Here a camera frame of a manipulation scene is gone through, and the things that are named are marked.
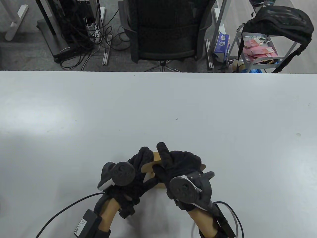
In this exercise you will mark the person's left hand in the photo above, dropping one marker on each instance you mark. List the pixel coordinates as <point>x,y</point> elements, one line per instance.
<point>138,188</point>

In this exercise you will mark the person's right hand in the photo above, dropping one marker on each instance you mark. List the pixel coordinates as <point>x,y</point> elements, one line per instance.
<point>183,162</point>

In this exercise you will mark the small brown mailer box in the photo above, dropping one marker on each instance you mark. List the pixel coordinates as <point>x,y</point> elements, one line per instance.
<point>151,178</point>

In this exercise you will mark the person's right forearm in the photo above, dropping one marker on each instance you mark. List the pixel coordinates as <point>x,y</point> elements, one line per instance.
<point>203,223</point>

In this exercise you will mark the person's left forearm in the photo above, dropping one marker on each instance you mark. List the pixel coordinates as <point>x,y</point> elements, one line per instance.
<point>109,215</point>

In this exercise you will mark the blue and white box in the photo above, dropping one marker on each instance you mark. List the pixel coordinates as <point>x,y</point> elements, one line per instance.
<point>220,44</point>

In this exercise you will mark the dark grey left hand controller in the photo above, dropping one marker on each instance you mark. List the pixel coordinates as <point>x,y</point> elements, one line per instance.
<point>122,173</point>

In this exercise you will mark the dark grey hand controller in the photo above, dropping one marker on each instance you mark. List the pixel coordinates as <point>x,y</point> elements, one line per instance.
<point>122,173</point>
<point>184,189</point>

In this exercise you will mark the dark grey right hand controller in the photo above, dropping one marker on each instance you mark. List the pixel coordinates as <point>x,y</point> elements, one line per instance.
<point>184,189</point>

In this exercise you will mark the tan bag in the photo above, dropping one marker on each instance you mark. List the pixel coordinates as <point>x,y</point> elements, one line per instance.
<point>235,65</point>

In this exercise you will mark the blue plastic bag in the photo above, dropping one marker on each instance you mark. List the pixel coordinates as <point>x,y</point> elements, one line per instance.
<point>255,71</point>

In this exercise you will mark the grey metal cart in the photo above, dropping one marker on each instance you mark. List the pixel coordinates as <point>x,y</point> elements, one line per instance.
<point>263,59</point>

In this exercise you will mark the black mesh office chair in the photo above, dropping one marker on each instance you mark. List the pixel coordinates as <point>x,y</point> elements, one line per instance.
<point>166,29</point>

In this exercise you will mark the stack of pink packets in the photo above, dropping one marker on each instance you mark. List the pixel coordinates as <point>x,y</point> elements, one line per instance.
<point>257,50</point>

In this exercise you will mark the grey desk leg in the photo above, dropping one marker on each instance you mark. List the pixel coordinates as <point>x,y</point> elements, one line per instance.
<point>219,17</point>

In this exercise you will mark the grey monitor stand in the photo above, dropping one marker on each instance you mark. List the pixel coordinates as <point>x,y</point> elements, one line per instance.
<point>53,42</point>

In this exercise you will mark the black backpack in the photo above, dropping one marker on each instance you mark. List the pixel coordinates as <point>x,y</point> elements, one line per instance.
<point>279,19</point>

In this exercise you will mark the black computer tower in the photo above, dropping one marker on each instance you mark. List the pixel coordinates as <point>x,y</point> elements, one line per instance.
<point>74,14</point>

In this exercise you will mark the white desk leg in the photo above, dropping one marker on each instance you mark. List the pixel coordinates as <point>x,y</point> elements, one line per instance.
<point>16,22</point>

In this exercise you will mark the aluminium rail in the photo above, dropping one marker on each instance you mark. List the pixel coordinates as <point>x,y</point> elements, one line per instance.
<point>106,55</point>
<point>210,57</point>

